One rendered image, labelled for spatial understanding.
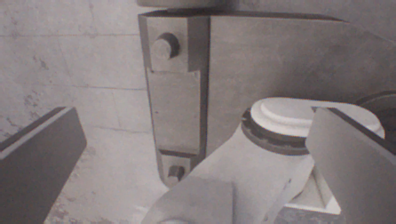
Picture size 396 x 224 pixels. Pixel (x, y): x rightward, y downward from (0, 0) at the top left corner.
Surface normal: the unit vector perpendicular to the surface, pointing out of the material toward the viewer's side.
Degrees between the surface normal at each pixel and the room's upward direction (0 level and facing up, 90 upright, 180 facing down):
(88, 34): 0
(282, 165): 90
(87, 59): 0
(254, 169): 90
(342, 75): 0
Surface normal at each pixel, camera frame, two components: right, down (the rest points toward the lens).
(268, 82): -0.19, 0.50
